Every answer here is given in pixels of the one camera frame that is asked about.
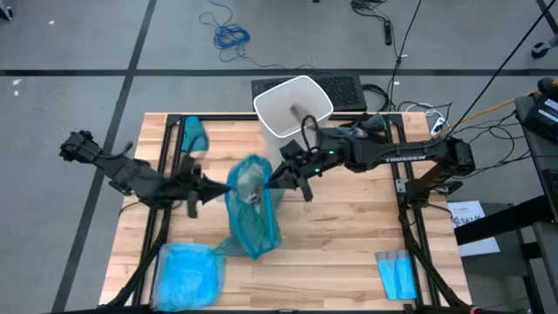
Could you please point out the black caster wheel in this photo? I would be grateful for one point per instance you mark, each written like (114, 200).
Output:
(540, 49)

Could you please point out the black perforated metal case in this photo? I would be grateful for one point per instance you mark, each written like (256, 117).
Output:
(344, 91)

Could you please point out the black metal table frame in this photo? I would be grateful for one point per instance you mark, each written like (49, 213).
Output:
(394, 174)

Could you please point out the black electronic device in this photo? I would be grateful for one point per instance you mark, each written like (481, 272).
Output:
(545, 118)

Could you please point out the crumpled blue plastic bag pile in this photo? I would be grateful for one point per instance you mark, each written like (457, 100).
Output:
(187, 277)

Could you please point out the white power strip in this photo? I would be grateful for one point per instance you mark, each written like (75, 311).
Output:
(438, 124)

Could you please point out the black side table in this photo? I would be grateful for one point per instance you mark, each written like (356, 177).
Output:
(501, 220)

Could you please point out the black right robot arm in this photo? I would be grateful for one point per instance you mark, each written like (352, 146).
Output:
(414, 154)

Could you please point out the teal plastic trash bag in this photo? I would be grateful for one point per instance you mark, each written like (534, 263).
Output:
(253, 227)

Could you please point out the flat folded blue bag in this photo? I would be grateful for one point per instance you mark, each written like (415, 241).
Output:
(396, 277)

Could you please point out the folded teal trash bag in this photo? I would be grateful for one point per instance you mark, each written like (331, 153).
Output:
(194, 135)

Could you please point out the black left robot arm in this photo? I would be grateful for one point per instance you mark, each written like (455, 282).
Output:
(131, 176)

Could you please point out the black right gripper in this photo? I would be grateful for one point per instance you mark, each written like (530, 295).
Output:
(314, 163)

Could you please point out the black power strip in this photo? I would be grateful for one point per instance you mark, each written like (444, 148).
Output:
(388, 32)

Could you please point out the white plastic trash bin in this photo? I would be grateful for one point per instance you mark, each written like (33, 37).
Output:
(279, 104)

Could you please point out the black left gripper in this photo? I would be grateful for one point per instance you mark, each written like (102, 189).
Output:
(192, 187)

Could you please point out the white printed paper sheet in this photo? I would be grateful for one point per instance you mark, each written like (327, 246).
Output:
(468, 209)

